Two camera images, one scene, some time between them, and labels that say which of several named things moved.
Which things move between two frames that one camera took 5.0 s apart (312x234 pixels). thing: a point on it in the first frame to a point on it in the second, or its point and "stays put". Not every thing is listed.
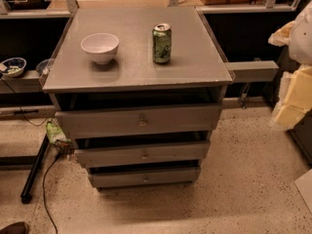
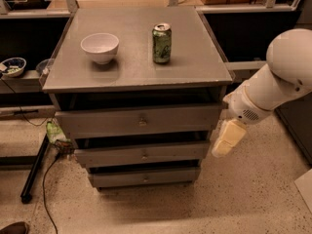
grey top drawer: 76,122 stays put
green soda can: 162,43 stays put
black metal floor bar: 25,195 stays put
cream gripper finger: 294,97 to 240,111
